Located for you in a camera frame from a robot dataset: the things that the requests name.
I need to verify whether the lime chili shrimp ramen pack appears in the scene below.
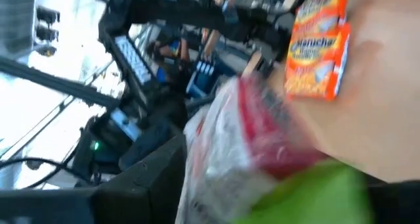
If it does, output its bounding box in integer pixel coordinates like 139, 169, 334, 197
175, 74, 375, 224

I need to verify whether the black cable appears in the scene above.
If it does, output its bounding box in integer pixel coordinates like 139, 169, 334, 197
0, 156, 88, 189

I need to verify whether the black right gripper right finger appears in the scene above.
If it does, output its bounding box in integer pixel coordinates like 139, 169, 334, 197
369, 181, 420, 224

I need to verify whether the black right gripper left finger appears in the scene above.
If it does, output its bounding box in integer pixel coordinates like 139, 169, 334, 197
0, 133, 188, 224

